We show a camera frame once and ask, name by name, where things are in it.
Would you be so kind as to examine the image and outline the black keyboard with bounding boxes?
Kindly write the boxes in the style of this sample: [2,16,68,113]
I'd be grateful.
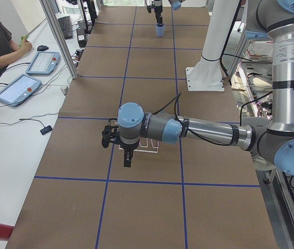
[57,16,73,39]

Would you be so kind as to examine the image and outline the teach pendant tablet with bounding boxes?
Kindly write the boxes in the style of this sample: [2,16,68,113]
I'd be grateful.
[0,74,41,107]
[25,51,60,75]

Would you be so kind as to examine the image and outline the white wire cup holder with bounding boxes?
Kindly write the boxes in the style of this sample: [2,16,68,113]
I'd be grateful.
[131,138,159,154]

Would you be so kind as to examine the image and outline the light blue plastic cup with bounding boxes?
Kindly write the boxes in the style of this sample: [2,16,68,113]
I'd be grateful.
[156,23,165,37]

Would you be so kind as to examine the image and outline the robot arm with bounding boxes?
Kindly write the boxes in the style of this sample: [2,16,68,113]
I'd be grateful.
[113,1,294,175]
[144,0,184,27]

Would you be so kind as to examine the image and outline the near teach pendant tablet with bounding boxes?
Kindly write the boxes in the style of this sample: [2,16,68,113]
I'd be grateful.
[0,74,41,107]

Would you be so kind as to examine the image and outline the small black puck device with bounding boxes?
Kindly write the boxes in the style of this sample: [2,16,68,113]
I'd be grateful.
[40,125,53,135]

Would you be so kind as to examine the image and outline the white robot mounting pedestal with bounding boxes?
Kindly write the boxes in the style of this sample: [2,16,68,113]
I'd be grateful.
[186,0,241,92]

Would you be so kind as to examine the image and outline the black computer mouse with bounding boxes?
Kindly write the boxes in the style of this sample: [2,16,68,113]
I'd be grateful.
[37,45,49,51]

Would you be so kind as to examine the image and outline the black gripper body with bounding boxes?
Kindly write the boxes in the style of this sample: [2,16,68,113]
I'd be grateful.
[154,5,163,17]
[119,134,139,153]

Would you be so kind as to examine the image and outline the aluminium frame post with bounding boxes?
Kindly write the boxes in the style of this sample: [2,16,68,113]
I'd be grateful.
[39,0,78,79]

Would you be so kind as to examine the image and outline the far teach pendant tablet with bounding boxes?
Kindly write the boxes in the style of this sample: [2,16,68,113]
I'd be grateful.
[25,51,60,75]

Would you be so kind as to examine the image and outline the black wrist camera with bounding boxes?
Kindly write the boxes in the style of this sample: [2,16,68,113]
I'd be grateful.
[102,125,121,148]

